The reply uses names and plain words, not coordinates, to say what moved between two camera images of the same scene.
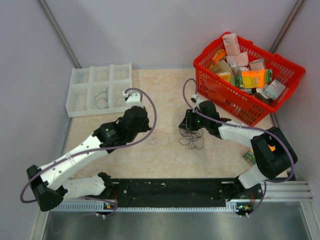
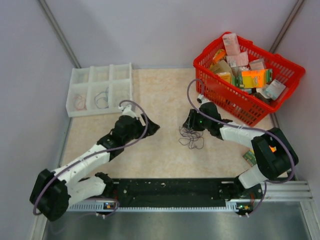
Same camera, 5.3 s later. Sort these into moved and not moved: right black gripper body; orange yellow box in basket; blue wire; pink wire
Moved: pink wire
Not moved: blue wire; orange yellow box in basket; right black gripper body
